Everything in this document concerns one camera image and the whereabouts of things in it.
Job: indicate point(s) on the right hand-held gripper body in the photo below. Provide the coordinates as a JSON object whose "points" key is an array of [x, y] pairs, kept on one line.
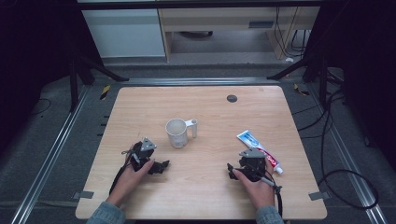
{"points": [[252, 163]]}

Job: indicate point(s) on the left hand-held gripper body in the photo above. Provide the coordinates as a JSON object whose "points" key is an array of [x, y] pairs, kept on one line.
{"points": [[141, 155]]}

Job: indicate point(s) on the person's left hand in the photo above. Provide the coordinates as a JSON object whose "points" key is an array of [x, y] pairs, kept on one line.
{"points": [[128, 183]]}

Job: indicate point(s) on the person's right hand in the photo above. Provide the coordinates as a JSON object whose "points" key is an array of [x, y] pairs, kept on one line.
{"points": [[260, 193]]}

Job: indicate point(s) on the white blue red toothpaste tube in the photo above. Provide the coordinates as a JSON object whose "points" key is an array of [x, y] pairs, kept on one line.
{"points": [[253, 142]]}

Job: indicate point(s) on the round black table grommet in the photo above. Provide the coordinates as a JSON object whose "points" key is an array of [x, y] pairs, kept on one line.
{"points": [[232, 98]]}

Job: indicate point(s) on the grey tape strip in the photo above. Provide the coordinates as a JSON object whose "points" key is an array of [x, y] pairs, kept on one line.
{"points": [[319, 196], [84, 194]]}

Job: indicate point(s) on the yellow black tape piece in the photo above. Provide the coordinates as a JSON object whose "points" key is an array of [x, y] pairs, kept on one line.
{"points": [[105, 92], [300, 89]]}

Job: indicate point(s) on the black metal stand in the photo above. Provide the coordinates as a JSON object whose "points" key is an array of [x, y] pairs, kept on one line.
{"points": [[73, 84], [322, 77]]}

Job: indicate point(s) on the small white floor object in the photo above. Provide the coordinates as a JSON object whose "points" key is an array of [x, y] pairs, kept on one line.
{"points": [[289, 59]]}

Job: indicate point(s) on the white cabinet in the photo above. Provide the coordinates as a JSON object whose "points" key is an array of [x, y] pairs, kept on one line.
{"points": [[124, 32]]}

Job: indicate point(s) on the light wooden desk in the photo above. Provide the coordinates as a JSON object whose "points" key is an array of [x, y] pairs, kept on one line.
{"points": [[218, 18]]}

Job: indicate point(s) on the aluminium floor rail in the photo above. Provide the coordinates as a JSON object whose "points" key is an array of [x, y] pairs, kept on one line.
{"points": [[199, 81], [46, 161], [348, 161]]}

